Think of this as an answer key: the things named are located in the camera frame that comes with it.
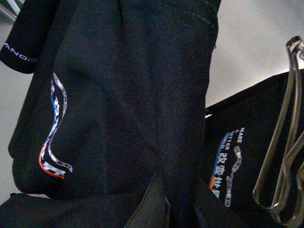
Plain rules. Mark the black t-shirt with print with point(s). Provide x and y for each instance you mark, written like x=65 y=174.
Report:
x=111 y=132

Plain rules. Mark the black hanging t-shirt on rack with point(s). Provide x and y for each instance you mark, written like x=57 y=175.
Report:
x=252 y=167

